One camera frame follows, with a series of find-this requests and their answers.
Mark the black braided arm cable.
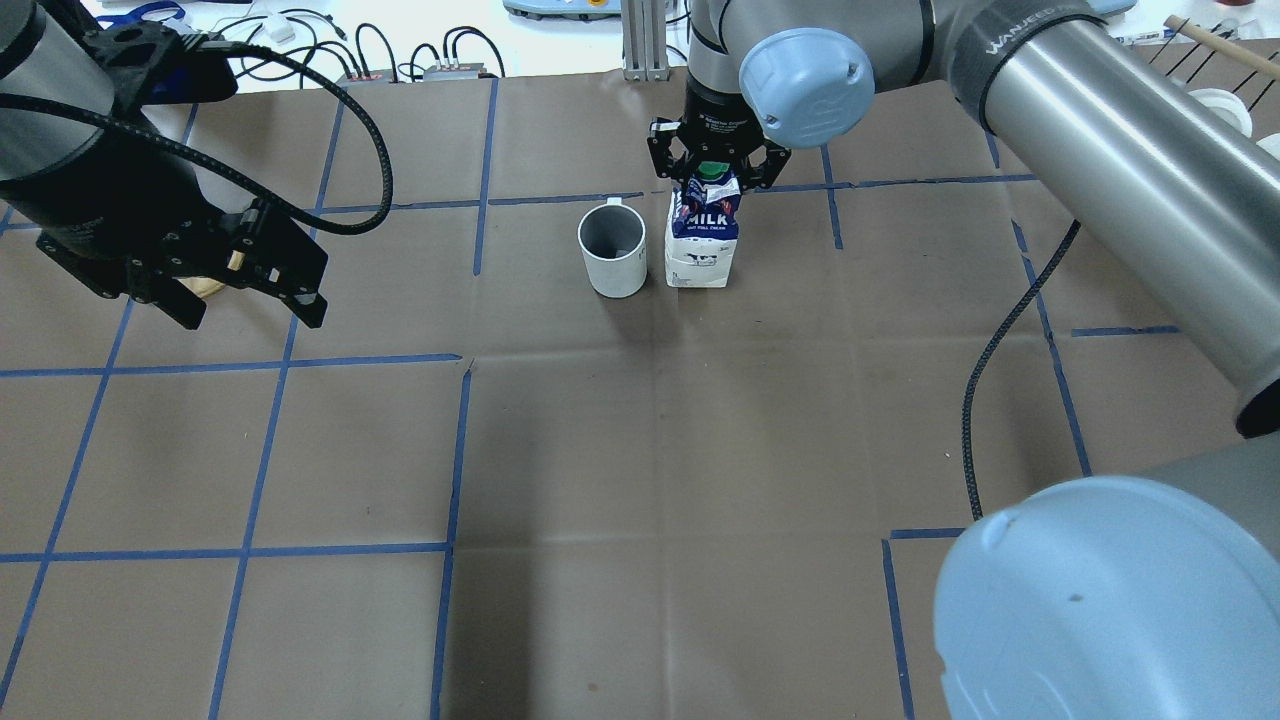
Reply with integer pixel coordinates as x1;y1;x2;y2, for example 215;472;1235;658
960;220;1083;521

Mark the wooden round stand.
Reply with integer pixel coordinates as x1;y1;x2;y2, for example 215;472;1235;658
178;275;227;299

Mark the grey mug with handle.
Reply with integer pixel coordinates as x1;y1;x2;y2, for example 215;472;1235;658
576;197;646;299

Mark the blue white milk carton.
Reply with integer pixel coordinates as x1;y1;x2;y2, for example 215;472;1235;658
664;161;742;290

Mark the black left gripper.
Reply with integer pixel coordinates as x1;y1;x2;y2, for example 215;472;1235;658
1;20;328;329

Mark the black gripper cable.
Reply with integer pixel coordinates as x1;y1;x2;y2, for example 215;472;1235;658
0;35;396;238

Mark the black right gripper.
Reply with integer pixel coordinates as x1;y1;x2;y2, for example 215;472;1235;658
646;82;792;193

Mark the wooden rack handle stick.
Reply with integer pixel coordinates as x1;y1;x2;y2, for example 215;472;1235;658
1164;15;1279;79

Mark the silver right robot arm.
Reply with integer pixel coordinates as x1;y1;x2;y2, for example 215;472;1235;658
648;1;1277;719

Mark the white cup rear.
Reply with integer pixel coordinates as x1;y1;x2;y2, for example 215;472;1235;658
1189;88;1254;137

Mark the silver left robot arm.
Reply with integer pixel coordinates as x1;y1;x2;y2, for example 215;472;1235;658
1;1;328;329

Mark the aluminium frame post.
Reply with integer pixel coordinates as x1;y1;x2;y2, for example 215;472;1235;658
620;0;669;82

